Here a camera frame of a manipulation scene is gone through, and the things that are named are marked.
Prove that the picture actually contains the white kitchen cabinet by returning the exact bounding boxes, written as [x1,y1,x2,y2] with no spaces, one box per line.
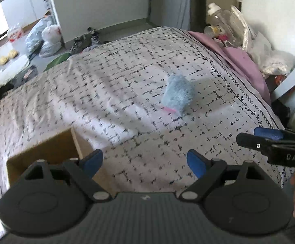
[0,0,52,29]

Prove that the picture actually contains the green leaf-shaped object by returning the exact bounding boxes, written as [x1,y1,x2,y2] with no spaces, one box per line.
[44,53,71,72]

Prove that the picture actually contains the white patterned bed sheet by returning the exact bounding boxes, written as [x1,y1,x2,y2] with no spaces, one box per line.
[0,26,287,238]

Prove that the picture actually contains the clear plastic bottle white cap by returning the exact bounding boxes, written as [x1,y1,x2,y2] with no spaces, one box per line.
[208,3,236,44]

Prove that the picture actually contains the pink pack of bottles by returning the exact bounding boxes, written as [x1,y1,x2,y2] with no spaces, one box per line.
[7,23,24,43]

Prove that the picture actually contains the grey-blue plastic bag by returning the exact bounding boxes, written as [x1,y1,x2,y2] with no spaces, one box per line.
[26,18,54,54]

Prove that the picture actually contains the small yellow label jar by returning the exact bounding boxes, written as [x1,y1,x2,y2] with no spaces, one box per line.
[204,25,222,37]

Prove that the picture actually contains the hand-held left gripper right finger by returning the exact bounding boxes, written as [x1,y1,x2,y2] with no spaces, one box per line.
[179,149,266,202]

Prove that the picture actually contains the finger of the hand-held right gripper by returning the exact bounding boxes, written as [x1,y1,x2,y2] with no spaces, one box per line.
[254,127,295,143]
[236,133,273,156]

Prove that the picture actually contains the white plastic bag red print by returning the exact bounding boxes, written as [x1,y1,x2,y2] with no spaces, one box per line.
[41,24,62,42]

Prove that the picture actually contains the clear crumpled plastic bag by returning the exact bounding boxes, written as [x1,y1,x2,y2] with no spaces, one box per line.
[229,6,256,54]

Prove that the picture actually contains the pink blanket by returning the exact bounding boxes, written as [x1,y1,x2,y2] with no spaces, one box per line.
[188,30,272,105]

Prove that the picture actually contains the white cardboard box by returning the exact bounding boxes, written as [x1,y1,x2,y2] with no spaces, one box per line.
[271,39,295,100]

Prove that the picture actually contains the brown cardboard box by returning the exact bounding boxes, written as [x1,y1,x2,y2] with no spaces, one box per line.
[6,128,114,192]

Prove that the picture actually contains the fluffy light blue sock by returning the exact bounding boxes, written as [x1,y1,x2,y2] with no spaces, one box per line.
[161,74,196,115]

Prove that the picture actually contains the pale plastic bag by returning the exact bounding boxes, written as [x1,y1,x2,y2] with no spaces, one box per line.
[38,41,62,58]

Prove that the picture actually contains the white fluffy cloth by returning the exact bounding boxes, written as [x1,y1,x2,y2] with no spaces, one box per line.
[260,50,295,76]

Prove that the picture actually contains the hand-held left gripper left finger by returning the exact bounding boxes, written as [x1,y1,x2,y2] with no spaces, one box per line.
[21,149,114,202]

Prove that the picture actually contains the white floor towel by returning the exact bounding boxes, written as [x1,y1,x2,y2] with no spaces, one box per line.
[0,56,30,92]

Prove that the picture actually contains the black shoes on floor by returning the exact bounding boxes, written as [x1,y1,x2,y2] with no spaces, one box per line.
[70,27,104,54]

